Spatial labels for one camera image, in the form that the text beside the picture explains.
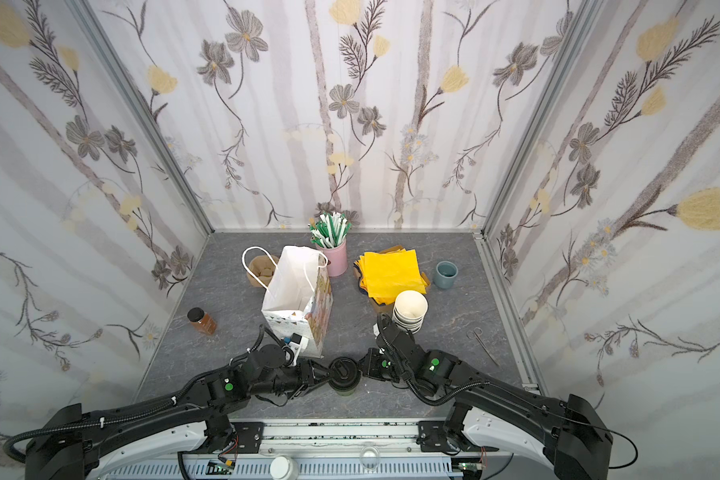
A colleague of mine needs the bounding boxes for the coffee cup black lid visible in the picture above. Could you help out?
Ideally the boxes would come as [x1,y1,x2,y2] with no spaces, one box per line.
[328,356,362,396]

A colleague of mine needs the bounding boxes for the white paper gift bag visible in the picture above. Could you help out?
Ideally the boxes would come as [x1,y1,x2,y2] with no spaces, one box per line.
[261,246,333,358]

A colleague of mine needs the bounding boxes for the brown pulp cup carrier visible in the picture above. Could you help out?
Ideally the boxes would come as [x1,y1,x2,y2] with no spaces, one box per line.
[247,254,279,288]

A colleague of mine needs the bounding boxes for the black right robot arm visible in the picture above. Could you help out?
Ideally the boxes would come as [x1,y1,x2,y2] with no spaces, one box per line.
[371,314,619,479]

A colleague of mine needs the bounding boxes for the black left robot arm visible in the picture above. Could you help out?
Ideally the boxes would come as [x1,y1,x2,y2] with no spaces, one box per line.
[2,326,333,479]

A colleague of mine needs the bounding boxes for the stacked paper cups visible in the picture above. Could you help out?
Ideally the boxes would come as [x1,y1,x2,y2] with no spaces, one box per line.
[392,290,428,333]

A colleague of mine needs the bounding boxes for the white round knob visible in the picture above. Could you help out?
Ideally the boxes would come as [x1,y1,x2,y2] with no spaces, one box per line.
[269,455,299,480]

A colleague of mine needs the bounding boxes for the yellow paper napkin stack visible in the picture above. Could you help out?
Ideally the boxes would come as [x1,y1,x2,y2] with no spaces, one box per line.
[356,248,428,305]

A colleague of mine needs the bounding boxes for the clear round cap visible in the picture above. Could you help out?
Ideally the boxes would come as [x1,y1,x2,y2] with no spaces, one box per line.
[359,443,381,471]

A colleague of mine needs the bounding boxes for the brown spice jar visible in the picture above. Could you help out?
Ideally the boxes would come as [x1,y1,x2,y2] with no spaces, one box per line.
[187,307,217,335]

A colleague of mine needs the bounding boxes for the small metal scissors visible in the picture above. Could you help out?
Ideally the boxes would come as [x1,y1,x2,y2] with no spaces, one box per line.
[467,327,500,367]

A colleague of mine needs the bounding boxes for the pink straw holder cup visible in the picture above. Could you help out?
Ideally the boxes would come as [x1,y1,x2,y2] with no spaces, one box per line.
[317,239,348,278]

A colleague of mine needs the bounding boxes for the teal ceramic cup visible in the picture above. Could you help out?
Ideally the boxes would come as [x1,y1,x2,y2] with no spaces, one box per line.
[433,261,459,290]

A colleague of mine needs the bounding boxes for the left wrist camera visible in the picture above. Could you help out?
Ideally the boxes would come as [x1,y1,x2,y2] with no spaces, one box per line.
[284,333,309,363]

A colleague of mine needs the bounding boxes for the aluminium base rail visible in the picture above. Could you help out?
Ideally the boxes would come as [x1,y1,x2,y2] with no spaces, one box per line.
[91,418,558,479]

